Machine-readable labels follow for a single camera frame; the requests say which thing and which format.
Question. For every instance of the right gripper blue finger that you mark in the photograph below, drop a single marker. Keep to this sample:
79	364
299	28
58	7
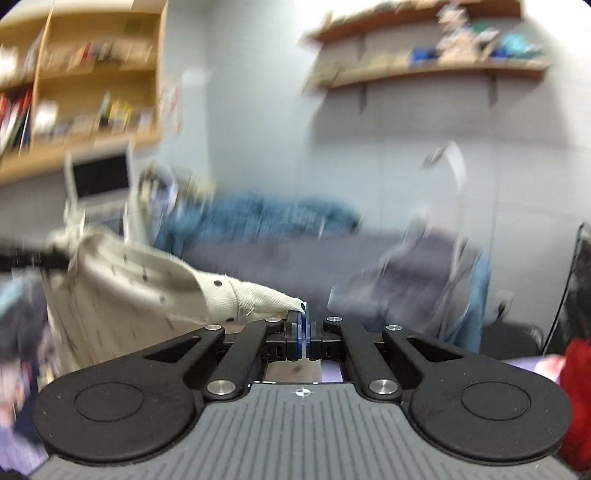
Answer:
323	339
285	337

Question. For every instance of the beige polka dot shirt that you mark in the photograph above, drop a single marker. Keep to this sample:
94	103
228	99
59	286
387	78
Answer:
117	297

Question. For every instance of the pile of purple grey clothes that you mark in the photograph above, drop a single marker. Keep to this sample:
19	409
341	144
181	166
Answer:
24	327

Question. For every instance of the white appliance with display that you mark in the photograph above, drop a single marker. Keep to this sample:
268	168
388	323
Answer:
98	180

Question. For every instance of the dark grey quilt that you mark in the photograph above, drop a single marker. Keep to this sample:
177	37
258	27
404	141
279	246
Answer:
303	267

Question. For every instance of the blue crumpled blanket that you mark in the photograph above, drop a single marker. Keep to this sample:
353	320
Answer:
250	217

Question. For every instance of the grey towel with blue trim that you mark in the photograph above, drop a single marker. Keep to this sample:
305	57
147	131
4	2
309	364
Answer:
430	282

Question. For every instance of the wooden bookshelf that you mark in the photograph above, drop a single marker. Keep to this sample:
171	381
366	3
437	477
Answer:
90	75

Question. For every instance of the red garment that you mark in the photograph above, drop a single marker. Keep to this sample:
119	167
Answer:
575	380

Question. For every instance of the wooden wall shelf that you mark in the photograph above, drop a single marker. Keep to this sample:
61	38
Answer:
391	40

